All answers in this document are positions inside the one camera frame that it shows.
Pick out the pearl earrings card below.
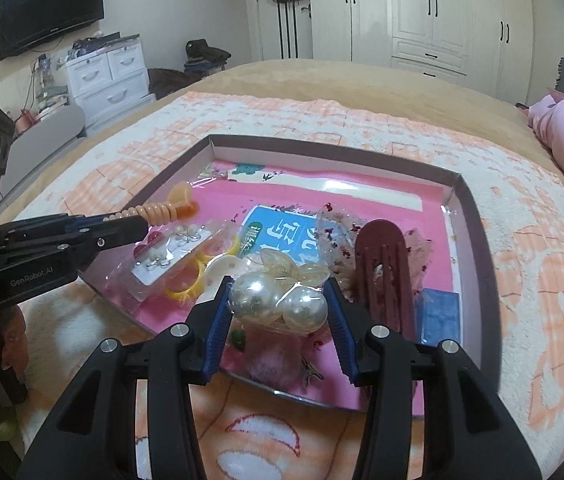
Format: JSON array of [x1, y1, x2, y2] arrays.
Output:
[[106, 221, 237, 301]]

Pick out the peach spiral hair clip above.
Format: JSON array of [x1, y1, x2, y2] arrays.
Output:
[[105, 181, 199, 226]]

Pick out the yellow rings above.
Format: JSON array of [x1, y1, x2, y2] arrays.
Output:
[[162, 233, 242, 305]]

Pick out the white pink hair claw clip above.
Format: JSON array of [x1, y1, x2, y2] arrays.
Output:
[[196, 255, 248, 304]]

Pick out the large pearl hair clip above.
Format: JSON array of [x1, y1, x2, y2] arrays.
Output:
[[227, 248, 329, 336]]

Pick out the maroon hair barrette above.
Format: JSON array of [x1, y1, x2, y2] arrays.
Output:
[[355, 219, 417, 341]]

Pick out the beige dotted mesh hair bow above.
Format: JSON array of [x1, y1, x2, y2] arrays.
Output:
[[314, 203, 434, 300]]

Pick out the small blue box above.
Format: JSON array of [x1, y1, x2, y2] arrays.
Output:
[[414, 288, 462, 347]]

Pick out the dark cardboard box tray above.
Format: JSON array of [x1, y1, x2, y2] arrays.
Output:
[[77, 133, 504, 416]]

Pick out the white drawer cabinet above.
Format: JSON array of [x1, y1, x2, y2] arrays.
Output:
[[64, 35, 156, 136]]

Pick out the clutter on side desk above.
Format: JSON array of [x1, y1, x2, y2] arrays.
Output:
[[16, 32, 122, 124]]

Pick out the pile of dark clothes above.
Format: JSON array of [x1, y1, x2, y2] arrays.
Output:
[[147, 39, 232, 100]]

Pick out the orange white fleece blanket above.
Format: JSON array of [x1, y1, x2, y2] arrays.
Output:
[[16, 90, 564, 479]]

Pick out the white door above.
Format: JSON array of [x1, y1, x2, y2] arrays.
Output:
[[246, 0, 313, 62]]

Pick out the tan bed cover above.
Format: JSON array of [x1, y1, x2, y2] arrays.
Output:
[[0, 58, 564, 223]]

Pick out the white wardrobe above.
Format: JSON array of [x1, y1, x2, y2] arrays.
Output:
[[310, 0, 533, 104]]

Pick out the black wall television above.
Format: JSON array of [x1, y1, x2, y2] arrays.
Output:
[[0, 0, 104, 60]]

